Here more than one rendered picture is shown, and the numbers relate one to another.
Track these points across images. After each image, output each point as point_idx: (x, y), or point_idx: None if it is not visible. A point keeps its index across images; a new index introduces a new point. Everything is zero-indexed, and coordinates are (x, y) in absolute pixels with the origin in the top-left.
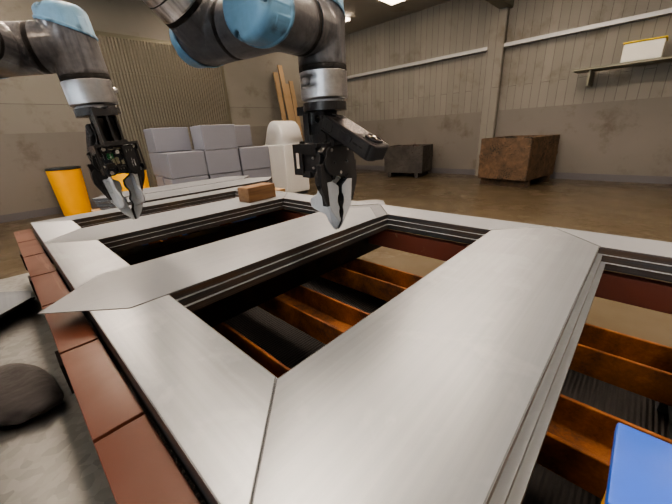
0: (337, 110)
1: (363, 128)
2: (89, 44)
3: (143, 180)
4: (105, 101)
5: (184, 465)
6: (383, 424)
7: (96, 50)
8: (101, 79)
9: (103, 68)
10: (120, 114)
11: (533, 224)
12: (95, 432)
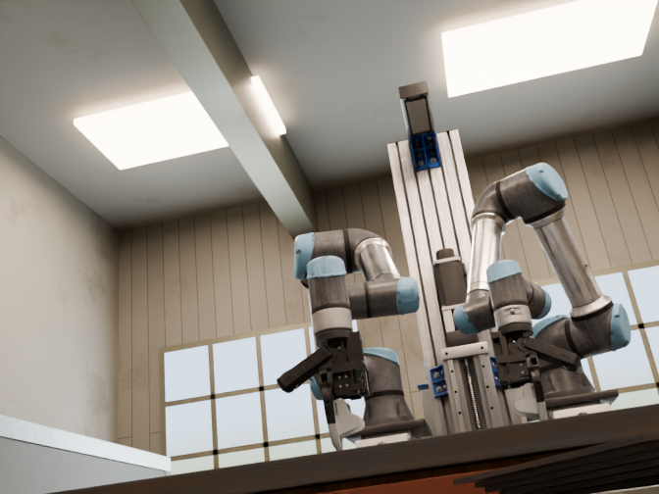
0: (326, 341)
1: (301, 361)
2: (490, 289)
3: (536, 388)
4: (497, 327)
5: None
6: None
7: (494, 290)
8: (495, 312)
9: (497, 301)
10: (516, 330)
11: (114, 483)
12: None
